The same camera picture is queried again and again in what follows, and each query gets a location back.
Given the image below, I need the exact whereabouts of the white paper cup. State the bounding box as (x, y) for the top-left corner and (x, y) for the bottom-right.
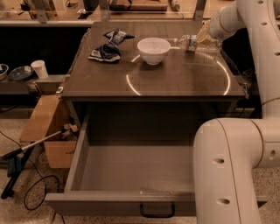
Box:
(31, 60), (48, 79)

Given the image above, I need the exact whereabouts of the white ceramic bowl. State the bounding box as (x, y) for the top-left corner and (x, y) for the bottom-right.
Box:
(137, 38), (171, 65)

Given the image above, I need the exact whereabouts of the cardboard box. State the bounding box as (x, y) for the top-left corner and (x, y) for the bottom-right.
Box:
(19, 94), (77, 168)

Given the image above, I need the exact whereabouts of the blue plate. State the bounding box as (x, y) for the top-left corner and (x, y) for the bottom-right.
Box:
(8, 66), (33, 81)

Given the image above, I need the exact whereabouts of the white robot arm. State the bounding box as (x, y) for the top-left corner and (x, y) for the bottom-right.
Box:
(193, 0), (280, 224)

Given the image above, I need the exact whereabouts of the grey bowl at left edge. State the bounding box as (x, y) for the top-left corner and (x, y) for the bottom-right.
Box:
(0, 64), (9, 81)

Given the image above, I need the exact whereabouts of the grabber tool with black handle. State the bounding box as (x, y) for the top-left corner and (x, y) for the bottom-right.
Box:
(1, 123), (79, 200)

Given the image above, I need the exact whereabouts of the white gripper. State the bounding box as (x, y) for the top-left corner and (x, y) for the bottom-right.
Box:
(197, 10), (229, 45)

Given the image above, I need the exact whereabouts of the clear plastic water bottle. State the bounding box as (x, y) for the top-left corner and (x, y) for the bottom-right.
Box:
(174, 34), (221, 53)

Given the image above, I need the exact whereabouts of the black drawer handle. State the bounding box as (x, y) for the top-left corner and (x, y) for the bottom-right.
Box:
(139, 203), (175, 219)

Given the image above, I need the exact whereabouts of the open grey top drawer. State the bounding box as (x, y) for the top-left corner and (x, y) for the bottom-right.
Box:
(45, 101), (268, 217)

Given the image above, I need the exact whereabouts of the low grey side shelf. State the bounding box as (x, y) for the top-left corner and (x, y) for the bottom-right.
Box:
(0, 74), (69, 95)

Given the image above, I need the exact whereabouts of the crumpled blue chip bag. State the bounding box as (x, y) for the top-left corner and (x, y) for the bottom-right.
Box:
(87, 28), (135, 63)

